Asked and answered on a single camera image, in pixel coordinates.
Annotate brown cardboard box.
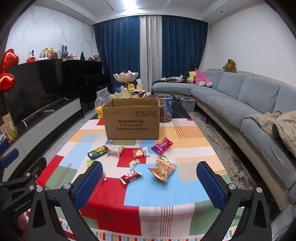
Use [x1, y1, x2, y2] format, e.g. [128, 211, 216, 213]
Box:
[102, 97, 161, 140]

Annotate orange gold snack packet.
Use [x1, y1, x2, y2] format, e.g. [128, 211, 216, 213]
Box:
[148, 166, 173, 184]

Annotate black upright piano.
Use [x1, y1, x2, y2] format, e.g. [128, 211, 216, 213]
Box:
[61, 60, 111, 118]

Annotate grey storage bin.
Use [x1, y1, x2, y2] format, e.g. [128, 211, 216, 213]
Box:
[179, 96, 197, 112]

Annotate clear plastic bag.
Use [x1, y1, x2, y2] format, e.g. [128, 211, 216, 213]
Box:
[95, 89, 114, 109]

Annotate white home camera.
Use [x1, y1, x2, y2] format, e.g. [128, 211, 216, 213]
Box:
[26, 49, 37, 63]

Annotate colourful booklets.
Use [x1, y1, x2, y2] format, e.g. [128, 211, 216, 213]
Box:
[1, 113, 19, 142]

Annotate clear-wrapped yellow wedge cake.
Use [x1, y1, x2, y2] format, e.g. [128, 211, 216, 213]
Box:
[133, 146, 150, 158]

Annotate gold ornament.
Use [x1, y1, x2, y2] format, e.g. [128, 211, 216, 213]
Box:
[42, 47, 55, 59]

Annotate lotus-shaped fruit tray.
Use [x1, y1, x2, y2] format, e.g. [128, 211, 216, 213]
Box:
[113, 71, 139, 88]

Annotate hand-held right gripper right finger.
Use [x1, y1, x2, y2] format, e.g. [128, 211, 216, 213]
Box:
[196, 161, 272, 241]

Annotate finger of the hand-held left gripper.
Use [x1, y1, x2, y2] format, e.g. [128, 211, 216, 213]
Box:
[0, 157, 47, 193]
[0, 148, 19, 171]

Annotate yellow tissue holder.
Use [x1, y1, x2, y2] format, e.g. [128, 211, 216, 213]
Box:
[128, 79, 145, 92]

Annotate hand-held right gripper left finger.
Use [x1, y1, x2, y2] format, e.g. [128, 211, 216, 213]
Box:
[27, 161, 107, 241]

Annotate white sheer curtain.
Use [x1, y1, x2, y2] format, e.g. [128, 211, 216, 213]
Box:
[139, 15, 162, 92]

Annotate grey corner sofa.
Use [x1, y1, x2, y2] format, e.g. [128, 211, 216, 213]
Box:
[151, 68, 296, 211]

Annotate brown plush toy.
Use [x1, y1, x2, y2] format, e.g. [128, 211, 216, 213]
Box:
[223, 59, 237, 73]

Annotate black flat television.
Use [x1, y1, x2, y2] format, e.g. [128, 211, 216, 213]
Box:
[6, 59, 70, 126]

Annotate pink plush toy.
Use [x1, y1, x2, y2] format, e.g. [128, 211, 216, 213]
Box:
[194, 68, 213, 88]

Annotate grey patterned rug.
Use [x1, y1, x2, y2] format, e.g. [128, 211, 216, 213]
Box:
[192, 111, 255, 186]

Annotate dark red snack packet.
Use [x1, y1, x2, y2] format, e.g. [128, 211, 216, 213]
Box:
[120, 170, 142, 184]

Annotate person's left hand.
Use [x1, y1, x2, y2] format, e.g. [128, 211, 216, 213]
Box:
[18, 213, 29, 234]

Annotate magenta snack packet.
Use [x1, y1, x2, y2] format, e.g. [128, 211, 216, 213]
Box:
[151, 137, 174, 154]

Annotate grey television cabinet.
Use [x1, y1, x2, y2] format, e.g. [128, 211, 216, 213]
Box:
[0, 96, 82, 158]

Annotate dark green snack packet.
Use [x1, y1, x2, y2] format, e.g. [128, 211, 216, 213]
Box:
[87, 145, 110, 160]

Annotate red heart balloon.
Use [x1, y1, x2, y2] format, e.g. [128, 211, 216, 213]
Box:
[1, 49, 19, 72]
[0, 73, 15, 93]

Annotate blue curtain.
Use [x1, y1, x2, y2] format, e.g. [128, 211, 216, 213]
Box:
[161, 15, 208, 80]
[94, 14, 147, 93]

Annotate crumpled packaging pile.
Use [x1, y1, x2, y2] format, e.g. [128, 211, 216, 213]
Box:
[162, 75, 192, 83]

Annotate white snack packet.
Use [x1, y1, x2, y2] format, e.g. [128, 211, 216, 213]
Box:
[106, 145, 125, 158]

